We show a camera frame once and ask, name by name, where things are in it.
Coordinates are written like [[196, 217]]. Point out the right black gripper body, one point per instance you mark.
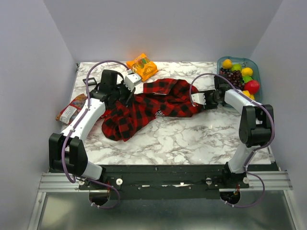
[[211, 100]]

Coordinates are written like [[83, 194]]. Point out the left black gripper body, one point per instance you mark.
[[123, 93]]

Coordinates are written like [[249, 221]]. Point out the red black plaid shirt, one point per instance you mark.
[[165, 97]]

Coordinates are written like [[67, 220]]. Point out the black square frame brooch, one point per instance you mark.
[[90, 81]]

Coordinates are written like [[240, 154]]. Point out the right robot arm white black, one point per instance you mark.
[[256, 128]]

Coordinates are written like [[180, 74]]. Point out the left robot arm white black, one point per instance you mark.
[[66, 150]]

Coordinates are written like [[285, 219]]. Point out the dark purple toy grapes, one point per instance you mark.
[[235, 77]]

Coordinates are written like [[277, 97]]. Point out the front yellow toy lemon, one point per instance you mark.
[[248, 94]]

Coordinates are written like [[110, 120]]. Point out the yellow toy lemon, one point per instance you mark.
[[248, 94], [247, 72]]

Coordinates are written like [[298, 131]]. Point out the orange snack bag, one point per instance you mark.
[[142, 66]]

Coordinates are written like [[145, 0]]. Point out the orange yellow toy fruit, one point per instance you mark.
[[227, 64]]

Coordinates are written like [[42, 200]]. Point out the green toy fruit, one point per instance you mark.
[[236, 67]]

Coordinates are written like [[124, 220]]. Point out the red toy apple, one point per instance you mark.
[[252, 86]]

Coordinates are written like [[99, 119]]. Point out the teal plastic fruit bin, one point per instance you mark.
[[244, 62]]

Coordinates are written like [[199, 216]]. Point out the red snack bag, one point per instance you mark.
[[69, 113]]

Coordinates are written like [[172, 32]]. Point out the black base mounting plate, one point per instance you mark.
[[153, 182]]

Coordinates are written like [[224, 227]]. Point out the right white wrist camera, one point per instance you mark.
[[198, 98]]

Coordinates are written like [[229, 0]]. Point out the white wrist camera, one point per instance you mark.
[[198, 98], [131, 80]]

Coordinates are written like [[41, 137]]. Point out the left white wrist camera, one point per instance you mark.
[[131, 80]]

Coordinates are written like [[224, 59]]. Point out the aluminium rail frame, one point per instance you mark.
[[60, 205]]

